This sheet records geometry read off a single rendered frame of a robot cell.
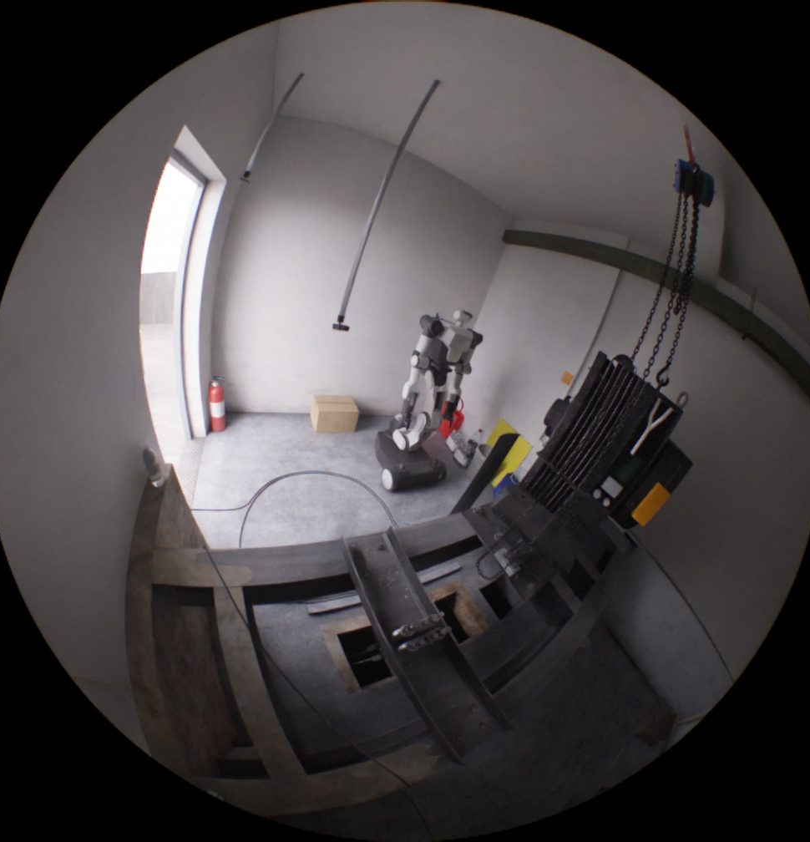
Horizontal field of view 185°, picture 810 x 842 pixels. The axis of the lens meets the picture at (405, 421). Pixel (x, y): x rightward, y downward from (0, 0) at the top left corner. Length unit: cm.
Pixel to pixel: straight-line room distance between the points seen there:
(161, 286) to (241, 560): 619
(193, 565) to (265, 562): 26
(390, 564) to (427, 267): 249
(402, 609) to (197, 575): 69
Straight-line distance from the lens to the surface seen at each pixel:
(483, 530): 126
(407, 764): 94
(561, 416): 114
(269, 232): 235
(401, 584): 95
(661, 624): 279
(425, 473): 217
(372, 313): 252
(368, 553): 97
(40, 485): 76
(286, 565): 93
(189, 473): 219
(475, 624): 185
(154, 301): 676
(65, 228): 80
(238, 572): 93
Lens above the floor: 151
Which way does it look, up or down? 29 degrees down
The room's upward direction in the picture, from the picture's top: 21 degrees clockwise
